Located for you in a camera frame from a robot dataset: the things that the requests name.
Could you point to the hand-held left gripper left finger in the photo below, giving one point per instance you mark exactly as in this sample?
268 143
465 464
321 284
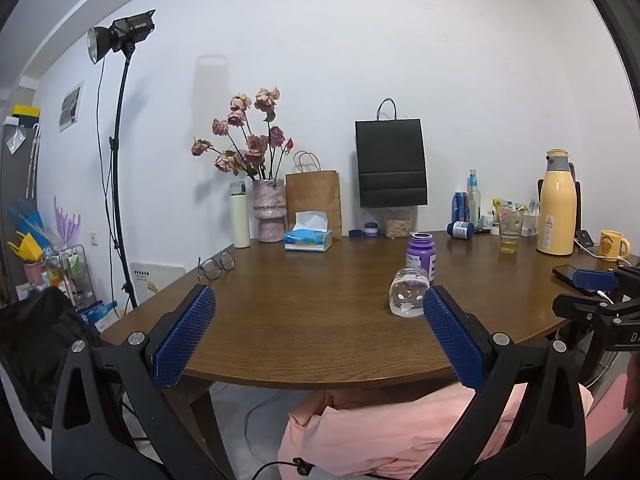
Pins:
181 342

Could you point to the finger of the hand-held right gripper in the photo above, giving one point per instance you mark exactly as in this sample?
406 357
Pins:
582 308
595 278

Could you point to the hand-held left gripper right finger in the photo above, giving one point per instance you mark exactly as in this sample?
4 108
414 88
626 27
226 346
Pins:
454 342

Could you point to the clear glass cup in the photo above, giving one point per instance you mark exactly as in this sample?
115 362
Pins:
406 295

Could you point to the black smartphone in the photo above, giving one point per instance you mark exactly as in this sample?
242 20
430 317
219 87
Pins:
566 273

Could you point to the yellow mug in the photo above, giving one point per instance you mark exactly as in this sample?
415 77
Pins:
611 246

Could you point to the white flat box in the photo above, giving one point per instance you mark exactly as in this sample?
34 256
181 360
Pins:
155 275

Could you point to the black eyeglasses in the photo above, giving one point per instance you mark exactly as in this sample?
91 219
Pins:
212 270

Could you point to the yellow thermos jug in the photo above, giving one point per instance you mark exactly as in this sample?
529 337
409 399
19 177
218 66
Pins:
555 210

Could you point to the white small container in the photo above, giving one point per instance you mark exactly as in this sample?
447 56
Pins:
529 225

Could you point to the blue and white packet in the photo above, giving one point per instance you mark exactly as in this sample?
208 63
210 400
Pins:
96 314

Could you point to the drinking glass with yellow liquid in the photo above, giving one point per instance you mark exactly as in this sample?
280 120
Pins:
510 240

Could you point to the purple plastic bottle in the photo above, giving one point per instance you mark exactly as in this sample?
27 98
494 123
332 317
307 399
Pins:
420 255

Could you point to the blue pill bottle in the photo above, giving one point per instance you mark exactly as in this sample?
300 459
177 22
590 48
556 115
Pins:
462 230

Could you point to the pink cloth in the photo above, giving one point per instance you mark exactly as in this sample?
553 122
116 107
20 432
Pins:
380 430

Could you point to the glass jar of oats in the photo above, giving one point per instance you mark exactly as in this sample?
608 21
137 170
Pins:
398 225

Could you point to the blue drink can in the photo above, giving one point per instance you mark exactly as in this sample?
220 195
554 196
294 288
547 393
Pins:
459 207

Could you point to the white thermos bottle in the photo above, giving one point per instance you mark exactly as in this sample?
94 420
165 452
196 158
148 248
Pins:
240 220

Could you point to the clear plastic bottle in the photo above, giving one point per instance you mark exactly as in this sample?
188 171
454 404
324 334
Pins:
474 205

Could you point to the small purple-lidded jar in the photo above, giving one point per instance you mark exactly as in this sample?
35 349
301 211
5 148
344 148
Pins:
371 231

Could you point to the pink mottled vase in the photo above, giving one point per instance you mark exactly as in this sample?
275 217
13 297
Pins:
270 210

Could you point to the blue tissue box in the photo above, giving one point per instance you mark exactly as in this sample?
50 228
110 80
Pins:
307 241

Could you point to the pink plastic bucket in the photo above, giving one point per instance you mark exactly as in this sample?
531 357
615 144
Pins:
34 272

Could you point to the purple clothes hangers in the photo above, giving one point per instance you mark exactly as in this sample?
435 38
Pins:
67 225

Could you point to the yellow clothes hangers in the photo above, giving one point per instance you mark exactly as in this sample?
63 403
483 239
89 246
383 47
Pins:
27 247

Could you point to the black paper bag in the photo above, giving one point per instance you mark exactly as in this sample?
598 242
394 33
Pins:
390 160

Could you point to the blue clothes hangers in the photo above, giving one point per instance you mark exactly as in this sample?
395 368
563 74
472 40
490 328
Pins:
30 217

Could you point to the brown paper bag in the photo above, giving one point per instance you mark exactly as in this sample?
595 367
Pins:
315 192

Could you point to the dried pink roses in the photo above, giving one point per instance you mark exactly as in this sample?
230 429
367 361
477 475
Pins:
257 145

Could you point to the grey cabinet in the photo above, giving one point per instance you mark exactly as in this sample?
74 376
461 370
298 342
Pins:
12 200

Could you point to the yellow box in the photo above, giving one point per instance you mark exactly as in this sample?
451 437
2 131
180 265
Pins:
25 111

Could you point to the black studio light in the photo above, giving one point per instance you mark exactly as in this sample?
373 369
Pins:
127 27

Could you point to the dark door frame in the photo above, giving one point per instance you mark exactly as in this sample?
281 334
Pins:
620 35

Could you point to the wall poster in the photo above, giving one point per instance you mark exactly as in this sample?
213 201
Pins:
71 107

